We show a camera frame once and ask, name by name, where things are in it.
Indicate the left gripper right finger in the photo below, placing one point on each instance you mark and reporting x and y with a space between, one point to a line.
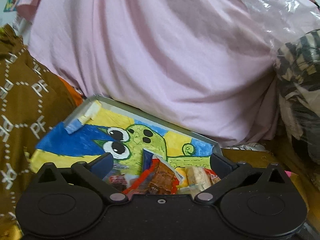
231 175

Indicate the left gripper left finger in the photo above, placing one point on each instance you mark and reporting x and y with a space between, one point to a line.
91 175

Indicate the red meat snack packet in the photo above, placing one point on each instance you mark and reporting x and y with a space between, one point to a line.
158 179

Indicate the dark dried meat packet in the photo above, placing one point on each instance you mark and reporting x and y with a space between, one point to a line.
121 176

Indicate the blue snack packet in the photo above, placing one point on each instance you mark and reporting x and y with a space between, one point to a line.
150 162

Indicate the wafer biscuit packet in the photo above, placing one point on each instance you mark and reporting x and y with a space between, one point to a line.
196 175

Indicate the yellow green candy bar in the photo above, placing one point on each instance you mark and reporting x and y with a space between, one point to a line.
182 177

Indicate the grey tray with cartoon drawing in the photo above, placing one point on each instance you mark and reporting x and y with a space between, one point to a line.
98 127

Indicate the brown patterned PF blanket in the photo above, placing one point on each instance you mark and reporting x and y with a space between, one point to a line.
33 101

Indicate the pink bed sheet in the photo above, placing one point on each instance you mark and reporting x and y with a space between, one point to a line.
201 64

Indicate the plastic bag of clothes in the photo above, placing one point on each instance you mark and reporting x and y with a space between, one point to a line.
297 70

